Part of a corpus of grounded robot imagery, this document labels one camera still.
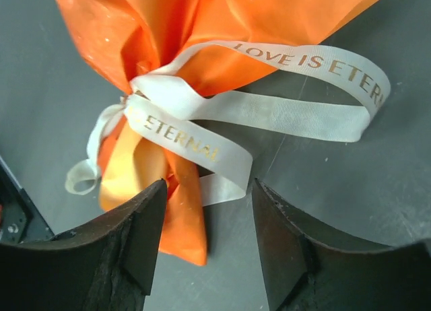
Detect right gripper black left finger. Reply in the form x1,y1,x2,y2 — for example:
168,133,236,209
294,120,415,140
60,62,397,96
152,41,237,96
1,180,167,310

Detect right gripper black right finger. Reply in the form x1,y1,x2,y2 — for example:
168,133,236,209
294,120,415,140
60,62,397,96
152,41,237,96
252,180,430,310

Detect white printed ribbon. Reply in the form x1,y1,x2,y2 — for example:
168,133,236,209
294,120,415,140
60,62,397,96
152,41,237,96
65,40,391,205

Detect orange wrapping paper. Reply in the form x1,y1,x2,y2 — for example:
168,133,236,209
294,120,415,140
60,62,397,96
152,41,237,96
56,0,378,266

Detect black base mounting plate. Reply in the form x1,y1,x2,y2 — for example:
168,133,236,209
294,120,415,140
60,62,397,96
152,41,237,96
1,158,54,244

